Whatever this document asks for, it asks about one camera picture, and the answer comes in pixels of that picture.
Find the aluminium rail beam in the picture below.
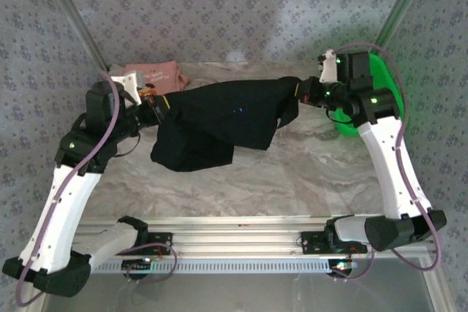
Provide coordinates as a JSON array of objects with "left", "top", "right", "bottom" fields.
[{"left": 72, "top": 213, "right": 438, "bottom": 265}]

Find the slotted grey cable duct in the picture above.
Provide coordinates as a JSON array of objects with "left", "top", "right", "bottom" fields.
[{"left": 91, "top": 259, "right": 354, "bottom": 275}]

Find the thin black cable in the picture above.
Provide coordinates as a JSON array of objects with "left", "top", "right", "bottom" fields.
[
  {"left": 324, "top": 106, "right": 352, "bottom": 126},
  {"left": 116, "top": 131, "right": 143, "bottom": 156}
]

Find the pink printed t-shirt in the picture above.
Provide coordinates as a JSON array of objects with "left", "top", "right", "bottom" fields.
[{"left": 109, "top": 62, "right": 191, "bottom": 96}]

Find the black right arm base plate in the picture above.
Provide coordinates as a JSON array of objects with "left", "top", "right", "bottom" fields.
[{"left": 300, "top": 230, "right": 369, "bottom": 255}]

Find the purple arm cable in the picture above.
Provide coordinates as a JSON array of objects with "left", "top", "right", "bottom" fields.
[
  {"left": 331, "top": 42, "right": 442, "bottom": 284},
  {"left": 16, "top": 70, "right": 178, "bottom": 308}
]

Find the aluminium frame post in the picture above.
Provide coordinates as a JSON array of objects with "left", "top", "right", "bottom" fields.
[
  {"left": 375, "top": 0, "right": 439, "bottom": 50},
  {"left": 38, "top": 0, "right": 110, "bottom": 72}
]

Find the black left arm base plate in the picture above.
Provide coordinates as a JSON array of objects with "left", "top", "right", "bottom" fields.
[{"left": 135, "top": 231, "right": 173, "bottom": 256}]

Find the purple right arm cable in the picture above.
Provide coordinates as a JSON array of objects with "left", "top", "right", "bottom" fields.
[{"left": 331, "top": 42, "right": 442, "bottom": 284}]

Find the small circuit board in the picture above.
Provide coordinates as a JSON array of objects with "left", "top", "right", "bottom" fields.
[
  {"left": 328, "top": 259, "right": 358, "bottom": 275},
  {"left": 122, "top": 259, "right": 154, "bottom": 272}
]

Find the black t-shirt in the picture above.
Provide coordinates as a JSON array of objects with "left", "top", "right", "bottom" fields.
[{"left": 149, "top": 75, "right": 301, "bottom": 173}]

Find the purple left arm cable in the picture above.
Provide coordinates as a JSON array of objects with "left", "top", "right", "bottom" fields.
[{"left": 16, "top": 70, "right": 178, "bottom": 308}]

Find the green plastic mesh basket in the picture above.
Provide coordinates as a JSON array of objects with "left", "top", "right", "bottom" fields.
[{"left": 334, "top": 52, "right": 412, "bottom": 140}]

